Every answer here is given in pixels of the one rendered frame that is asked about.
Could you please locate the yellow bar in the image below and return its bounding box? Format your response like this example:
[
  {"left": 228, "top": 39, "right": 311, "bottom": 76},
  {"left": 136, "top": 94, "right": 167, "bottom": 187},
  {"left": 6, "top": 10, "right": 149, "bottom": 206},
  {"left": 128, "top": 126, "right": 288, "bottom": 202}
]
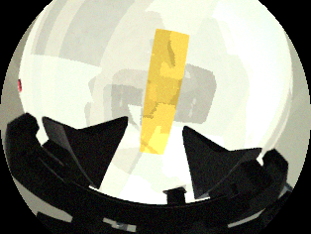
[{"left": 140, "top": 29, "right": 190, "bottom": 155}]

